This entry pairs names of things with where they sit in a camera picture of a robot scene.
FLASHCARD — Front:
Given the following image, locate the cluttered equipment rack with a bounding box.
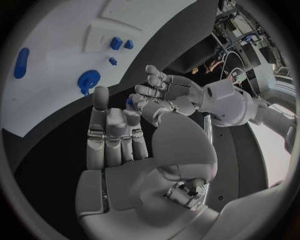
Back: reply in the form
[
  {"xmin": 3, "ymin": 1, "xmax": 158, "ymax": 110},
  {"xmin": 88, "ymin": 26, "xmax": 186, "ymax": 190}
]
[{"xmin": 210, "ymin": 0, "xmax": 290, "ymax": 76}]

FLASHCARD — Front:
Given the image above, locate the white cable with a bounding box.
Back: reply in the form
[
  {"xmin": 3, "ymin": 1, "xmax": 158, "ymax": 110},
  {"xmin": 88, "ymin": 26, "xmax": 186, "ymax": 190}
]
[
  {"xmin": 220, "ymin": 50, "xmax": 247, "ymax": 83},
  {"xmin": 230, "ymin": 67, "xmax": 249, "ymax": 87}
]

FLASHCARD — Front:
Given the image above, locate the white task board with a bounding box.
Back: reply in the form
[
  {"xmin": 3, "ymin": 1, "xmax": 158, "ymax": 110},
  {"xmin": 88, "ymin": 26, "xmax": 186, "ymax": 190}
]
[{"xmin": 0, "ymin": 0, "xmax": 220, "ymax": 139}]

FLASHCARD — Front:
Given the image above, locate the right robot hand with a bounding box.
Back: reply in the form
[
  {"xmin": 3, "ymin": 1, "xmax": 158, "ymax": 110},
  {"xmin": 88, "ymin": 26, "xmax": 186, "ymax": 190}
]
[{"xmin": 75, "ymin": 86, "xmax": 220, "ymax": 240}]

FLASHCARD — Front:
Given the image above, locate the long blue cylinder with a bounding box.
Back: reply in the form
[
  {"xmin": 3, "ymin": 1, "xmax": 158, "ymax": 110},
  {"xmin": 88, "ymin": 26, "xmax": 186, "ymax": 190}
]
[{"xmin": 13, "ymin": 47, "xmax": 30, "ymax": 80}]

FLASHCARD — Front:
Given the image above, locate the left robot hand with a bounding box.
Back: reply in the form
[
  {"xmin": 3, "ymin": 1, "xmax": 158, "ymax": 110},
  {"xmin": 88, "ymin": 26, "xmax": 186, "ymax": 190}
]
[{"xmin": 125, "ymin": 64, "xmax": 205, "ymax": 127}]

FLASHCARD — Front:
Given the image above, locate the blue gear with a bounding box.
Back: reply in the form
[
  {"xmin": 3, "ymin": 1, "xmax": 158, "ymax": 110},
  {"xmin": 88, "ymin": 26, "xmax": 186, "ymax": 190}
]
[{"xmin": 76, "ymin": 69, "xmax": 102, "ymax": 97}]

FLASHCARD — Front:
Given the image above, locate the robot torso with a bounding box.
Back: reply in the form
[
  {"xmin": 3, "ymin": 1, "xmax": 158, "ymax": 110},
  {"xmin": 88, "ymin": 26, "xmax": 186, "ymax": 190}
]
[{"xmin": 203, "ymin": 114, "xmax": 297, "ymax": 214}]

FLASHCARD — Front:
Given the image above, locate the blue block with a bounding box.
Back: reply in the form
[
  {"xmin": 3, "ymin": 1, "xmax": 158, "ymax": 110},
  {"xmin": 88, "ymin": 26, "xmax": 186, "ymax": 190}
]
[{"xmin": 109, "ymin": 36, "xmax": 124, "ymax": 51}]

